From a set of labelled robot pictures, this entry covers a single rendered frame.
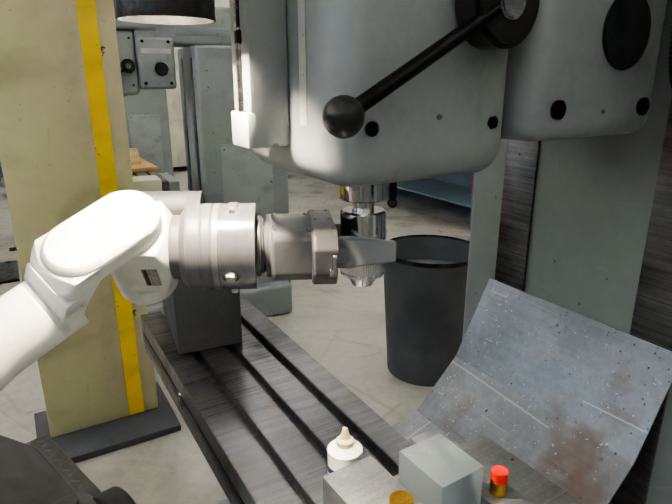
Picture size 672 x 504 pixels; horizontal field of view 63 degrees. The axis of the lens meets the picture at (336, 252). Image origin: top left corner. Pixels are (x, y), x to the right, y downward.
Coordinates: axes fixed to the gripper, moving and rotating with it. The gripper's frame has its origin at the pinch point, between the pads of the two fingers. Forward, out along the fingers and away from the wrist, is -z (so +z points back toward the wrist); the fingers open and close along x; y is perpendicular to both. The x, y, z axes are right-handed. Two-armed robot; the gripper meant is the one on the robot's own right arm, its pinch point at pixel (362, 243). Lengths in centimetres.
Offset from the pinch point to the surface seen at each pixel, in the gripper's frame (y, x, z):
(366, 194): -5.8, -2.4, 0.1
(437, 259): 72, 209, -71
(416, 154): -10.6, -9.7, -2.9
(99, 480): 124, 119, 76
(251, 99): -14.8, -7.0, 10.7
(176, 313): 24, 38, 27
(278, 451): 31.9, 8.8, 9.4
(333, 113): -14.3, -16.8, 4.8
